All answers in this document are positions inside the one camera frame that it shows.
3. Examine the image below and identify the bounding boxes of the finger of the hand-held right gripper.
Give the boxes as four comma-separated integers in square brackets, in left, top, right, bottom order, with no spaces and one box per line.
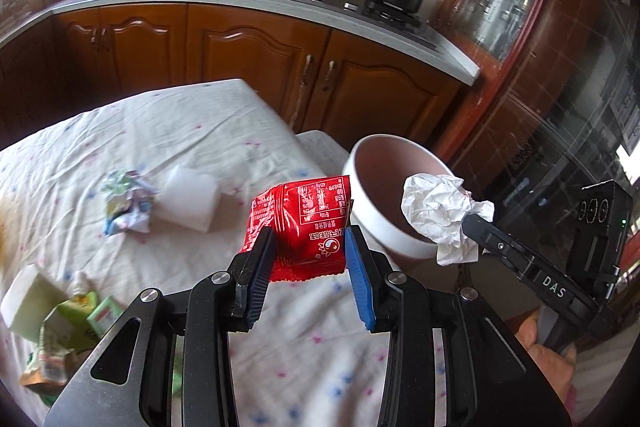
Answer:
[462,213,551,288]

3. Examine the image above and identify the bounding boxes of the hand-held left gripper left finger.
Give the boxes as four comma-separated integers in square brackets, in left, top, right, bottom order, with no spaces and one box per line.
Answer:
[42,227,278,427]

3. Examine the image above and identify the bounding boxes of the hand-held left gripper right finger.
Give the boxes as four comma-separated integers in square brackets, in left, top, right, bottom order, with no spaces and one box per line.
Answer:
[345,223,573,427]

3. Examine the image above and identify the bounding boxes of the red snack packet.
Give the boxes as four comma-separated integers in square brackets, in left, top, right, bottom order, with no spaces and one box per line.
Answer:
[239,175,352,283]

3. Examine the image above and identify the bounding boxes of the white paper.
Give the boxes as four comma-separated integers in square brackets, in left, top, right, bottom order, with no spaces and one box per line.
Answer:
[401,173,495,267]

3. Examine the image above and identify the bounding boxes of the pink and white bin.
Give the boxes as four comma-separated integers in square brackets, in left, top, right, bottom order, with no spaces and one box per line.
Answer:
[342,134,468,260]

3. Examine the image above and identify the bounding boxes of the person's right hand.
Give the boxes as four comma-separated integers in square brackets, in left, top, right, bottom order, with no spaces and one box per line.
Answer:
[515,312,581,423]

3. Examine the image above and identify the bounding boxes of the white foam block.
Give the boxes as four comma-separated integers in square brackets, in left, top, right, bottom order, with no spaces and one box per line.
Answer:
[150,166,223,234]

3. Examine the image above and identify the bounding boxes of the crumpled colourful wrapper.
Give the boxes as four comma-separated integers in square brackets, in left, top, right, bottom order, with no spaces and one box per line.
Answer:
[100,169,160,236]

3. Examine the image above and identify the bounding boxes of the small green and pink box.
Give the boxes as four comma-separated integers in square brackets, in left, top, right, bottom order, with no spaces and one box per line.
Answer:
[86,296,124,339]

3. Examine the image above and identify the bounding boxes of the white floral tablecloth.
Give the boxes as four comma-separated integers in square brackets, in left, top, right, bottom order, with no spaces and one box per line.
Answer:
[0,79,451,427]

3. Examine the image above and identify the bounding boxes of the small dropper bottle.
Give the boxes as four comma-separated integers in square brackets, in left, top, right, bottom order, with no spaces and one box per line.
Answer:
[70,271,97,314]

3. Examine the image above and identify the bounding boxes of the green carton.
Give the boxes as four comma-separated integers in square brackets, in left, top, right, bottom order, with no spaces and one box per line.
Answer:
[41,298,103,358]

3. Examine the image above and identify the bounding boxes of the crushed orange drink carton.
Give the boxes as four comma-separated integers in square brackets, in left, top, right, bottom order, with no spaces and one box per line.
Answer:
[20,338,85,397]

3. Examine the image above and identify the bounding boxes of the pale white box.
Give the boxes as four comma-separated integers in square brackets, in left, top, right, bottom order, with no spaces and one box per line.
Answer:
[0,266,71,343]

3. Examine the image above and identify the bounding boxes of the wooden kitchen base cabinets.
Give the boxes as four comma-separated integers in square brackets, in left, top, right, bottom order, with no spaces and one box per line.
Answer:
[0,0,481,148]

